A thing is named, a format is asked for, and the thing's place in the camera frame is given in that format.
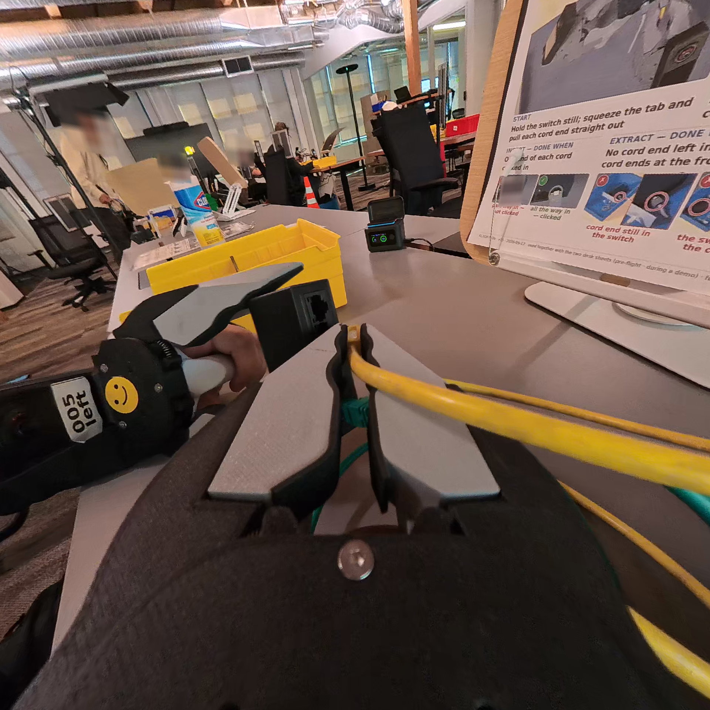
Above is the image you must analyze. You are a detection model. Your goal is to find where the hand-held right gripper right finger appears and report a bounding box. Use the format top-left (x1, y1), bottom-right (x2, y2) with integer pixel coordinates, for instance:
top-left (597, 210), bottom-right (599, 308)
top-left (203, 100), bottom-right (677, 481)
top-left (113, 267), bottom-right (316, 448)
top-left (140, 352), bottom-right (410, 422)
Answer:
top-left (361, 323), bottom-right (502, 529)

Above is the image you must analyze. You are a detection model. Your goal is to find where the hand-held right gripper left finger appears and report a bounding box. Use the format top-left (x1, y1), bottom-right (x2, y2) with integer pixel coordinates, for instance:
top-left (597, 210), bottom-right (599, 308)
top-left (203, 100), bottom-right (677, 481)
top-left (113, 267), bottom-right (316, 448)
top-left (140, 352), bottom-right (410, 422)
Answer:
top-left (207, 325), bottom-right (348, 504)

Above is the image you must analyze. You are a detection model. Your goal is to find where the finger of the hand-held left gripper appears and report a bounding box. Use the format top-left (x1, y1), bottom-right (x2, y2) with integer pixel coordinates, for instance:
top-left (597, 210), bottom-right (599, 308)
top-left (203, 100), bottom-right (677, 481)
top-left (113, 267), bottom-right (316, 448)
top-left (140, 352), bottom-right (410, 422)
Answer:
top-left (152, 262), bottom-right (305, 347)

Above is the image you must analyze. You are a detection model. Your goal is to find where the black network switch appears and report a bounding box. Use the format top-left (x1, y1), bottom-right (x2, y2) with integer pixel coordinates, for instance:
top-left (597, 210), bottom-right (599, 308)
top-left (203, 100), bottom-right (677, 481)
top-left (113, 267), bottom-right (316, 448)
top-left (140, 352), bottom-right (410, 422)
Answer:
top-left (248, 279), bottom-right (340, 373)

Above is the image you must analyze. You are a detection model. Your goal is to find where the green ethernet cable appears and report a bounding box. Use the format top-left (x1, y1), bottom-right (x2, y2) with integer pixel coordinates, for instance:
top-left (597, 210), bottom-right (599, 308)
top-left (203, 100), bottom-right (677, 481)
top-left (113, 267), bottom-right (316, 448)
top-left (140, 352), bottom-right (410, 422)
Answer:
top-left (310, 396), bottom-right (710, 534)

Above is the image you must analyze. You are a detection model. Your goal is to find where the yellow ethernet cable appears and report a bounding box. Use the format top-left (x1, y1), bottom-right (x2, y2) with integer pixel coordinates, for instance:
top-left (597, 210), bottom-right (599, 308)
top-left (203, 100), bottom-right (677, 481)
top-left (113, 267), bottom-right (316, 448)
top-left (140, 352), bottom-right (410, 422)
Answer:
top-left (346, 324), bottom-right (710, 697)

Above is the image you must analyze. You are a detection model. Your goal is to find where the person's left forearm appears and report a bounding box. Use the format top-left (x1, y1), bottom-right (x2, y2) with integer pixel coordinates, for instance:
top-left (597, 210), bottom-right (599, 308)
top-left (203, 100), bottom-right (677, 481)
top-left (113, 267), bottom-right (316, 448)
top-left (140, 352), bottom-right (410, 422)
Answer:
top-left (0, 444), bottom-right (184, 518)

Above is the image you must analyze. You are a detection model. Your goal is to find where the person's left hand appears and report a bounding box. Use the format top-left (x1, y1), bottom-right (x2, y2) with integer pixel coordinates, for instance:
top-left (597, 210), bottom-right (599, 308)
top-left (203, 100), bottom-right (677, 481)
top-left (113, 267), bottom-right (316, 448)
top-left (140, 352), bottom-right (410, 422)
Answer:
top-left (181, 323), bottom-right (269, 412)

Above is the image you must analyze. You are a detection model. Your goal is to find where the disinfecting wipes canister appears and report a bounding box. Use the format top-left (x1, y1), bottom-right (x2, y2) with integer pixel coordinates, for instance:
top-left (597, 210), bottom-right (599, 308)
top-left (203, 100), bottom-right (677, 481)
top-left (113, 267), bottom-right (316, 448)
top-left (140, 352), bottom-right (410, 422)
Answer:
top-left (168, 180), bottom-right (226, 247)

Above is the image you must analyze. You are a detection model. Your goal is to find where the white lattice stand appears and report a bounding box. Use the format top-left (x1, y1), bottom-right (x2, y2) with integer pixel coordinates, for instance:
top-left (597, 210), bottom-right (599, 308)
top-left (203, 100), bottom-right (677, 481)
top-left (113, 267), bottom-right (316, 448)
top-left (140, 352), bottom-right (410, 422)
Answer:
top-left (222, 183), bottom-right (257, 221)

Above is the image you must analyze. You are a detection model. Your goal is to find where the yellow plastic bin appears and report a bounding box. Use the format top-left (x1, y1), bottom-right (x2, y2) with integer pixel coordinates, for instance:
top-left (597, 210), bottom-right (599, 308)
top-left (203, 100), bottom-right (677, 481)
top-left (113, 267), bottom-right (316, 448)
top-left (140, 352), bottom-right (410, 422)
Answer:
top-left (119, 218), bottom-right (347, 334)

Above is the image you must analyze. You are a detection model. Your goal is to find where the beige rounded board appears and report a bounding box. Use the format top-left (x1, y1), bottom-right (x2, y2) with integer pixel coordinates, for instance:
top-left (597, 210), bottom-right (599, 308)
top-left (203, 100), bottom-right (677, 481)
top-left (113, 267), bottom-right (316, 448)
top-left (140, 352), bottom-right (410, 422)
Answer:
top-left (105, 158), bottom-right (179, 218)

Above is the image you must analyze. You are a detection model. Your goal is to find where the tilted wooden board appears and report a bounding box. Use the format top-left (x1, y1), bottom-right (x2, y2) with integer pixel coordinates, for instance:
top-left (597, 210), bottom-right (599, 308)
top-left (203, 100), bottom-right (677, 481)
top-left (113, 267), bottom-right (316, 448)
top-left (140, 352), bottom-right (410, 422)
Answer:
top-left (197, 137), bottom-right (249, 189)

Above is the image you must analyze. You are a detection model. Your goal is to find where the black mesh office chair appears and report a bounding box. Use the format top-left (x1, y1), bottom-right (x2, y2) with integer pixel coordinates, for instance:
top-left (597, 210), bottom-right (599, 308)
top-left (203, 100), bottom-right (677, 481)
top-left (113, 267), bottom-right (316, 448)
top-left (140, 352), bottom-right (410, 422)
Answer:
top-left (29, 213), bottom-right (118, 312)

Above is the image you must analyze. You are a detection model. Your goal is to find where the small black charging case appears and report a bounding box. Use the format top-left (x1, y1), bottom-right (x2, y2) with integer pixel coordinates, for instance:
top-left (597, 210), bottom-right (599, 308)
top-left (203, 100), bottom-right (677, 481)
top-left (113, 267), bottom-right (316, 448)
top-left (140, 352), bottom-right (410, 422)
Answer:
top-left (364, 196), bottom-right (407, 253)

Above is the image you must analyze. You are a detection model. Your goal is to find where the white board stand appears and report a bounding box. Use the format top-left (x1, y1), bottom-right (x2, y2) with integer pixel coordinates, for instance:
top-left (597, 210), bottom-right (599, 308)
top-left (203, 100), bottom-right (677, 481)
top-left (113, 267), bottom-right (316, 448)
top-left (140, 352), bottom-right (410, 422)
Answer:
top-left (488, 252), bottom-right (710, 389)

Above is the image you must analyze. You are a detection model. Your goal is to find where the black studio light panel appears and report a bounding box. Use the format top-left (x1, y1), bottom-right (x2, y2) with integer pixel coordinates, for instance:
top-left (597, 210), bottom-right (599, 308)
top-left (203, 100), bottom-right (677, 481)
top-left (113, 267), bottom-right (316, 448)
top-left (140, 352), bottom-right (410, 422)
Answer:
top-left (41, 82), bottom-right (130, 126)

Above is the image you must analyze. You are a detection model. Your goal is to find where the black floor lamp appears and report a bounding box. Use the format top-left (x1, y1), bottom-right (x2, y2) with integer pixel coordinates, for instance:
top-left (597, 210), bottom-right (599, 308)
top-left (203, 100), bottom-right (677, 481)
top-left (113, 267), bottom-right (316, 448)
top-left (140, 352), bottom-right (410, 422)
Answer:
top-left (335, 64), bottom-right (379, 193)

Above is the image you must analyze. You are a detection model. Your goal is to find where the wooden display board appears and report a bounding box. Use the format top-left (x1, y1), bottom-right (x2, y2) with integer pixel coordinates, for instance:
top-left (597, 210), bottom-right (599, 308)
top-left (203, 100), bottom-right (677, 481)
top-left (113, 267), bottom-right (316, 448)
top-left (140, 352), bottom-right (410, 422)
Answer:
top-left (459, 0), bottom-right (528, 267)

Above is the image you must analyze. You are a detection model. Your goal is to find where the printed instruction sheet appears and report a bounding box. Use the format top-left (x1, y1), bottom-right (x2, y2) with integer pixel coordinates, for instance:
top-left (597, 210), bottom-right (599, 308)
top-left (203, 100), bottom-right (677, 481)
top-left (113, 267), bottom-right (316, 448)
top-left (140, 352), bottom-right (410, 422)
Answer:
top-left (469, 0), bottom-right (710, 295)

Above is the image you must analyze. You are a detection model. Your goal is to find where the dark wall monitor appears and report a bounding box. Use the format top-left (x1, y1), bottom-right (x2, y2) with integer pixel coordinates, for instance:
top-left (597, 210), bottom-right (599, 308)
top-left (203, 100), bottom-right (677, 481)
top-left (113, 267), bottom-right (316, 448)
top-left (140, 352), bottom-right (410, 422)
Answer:
top-left (125, 122), bottom-right (215, 168)

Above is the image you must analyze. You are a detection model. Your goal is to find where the desk cable hatch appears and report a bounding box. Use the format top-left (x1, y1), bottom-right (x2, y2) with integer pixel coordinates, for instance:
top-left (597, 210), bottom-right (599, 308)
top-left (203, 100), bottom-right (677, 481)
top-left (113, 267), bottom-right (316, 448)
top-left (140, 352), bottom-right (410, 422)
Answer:
top-left (433, 230), bottom-right (473, 258)

